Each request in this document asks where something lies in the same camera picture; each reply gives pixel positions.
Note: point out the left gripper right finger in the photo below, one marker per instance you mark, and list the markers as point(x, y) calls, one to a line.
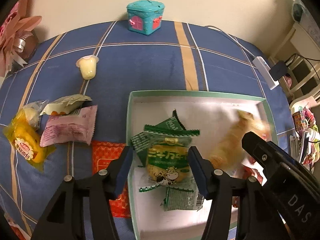
point(257, 217)

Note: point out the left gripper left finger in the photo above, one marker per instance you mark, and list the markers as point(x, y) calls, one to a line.
point(63, 216)

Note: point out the red snack packet white label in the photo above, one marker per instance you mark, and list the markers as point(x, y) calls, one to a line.
point(244, 172)

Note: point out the beige bread packet with barcode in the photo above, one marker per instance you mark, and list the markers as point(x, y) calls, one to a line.
point(228, 154)

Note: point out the light green barcode packet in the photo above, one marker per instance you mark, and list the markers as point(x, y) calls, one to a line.
point(183, 196)

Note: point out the yellow soft bread packet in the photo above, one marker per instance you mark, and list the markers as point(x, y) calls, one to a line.
point(26, 141)

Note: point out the pink snack packet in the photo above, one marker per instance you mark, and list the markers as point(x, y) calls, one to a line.
point(78, 126)

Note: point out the green cow cracker packet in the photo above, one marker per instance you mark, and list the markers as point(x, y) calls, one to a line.
point(167, 161)

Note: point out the clear packet with white bun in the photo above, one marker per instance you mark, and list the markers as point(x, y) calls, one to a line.
point(33, 112)

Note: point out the cream snack packet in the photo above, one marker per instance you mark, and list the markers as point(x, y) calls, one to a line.
point(65, 105)

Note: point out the dark green snack packet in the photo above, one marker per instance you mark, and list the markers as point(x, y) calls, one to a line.
point(140, 142)

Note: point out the colourful trinket pile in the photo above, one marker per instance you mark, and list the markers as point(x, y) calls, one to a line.
point(304, 145)

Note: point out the white power strip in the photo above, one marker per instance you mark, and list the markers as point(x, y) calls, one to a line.
point(264, 70)

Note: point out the black power adapter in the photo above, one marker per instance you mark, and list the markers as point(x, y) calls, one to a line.
point(278, 70)

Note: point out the white shelf unit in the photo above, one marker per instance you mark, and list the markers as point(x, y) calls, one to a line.
point(300, 51)

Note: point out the yellow jelly cup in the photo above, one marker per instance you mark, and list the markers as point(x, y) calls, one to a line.
point(88, 66)

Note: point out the blue plaid tablecloth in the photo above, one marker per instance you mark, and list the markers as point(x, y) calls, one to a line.
point(127, 61)

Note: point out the pink paper flower bouquet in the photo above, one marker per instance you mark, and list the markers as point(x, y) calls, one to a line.
point(16, 23)

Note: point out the teal toy house box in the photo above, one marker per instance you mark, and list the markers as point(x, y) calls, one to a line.
point(145, 16)

